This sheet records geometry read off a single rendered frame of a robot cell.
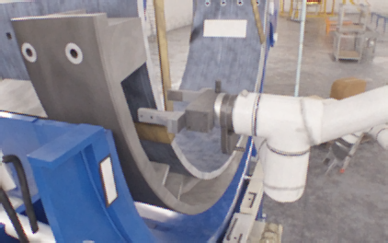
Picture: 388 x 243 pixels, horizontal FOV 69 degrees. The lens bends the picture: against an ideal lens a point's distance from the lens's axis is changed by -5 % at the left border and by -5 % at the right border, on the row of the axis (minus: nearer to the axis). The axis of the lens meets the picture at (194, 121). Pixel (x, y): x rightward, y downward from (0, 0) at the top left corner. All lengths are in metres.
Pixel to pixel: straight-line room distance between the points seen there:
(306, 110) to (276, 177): 0.15
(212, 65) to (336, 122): 2.04
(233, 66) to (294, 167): 2.10
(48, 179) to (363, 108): 0.71
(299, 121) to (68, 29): 0.52
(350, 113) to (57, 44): 0.70
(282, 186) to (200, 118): 0.21
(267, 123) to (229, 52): 2.17
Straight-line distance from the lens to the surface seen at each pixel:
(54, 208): 0.69
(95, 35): 0.67
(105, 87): 0.71
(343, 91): 5.59
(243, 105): 0.57
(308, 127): 0.56
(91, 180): 0.75
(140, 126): 1.00
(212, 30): 2.81
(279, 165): 0.60
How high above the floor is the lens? 2.39
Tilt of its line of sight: 24 degrees down
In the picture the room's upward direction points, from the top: 2 degrees counter-clockwise
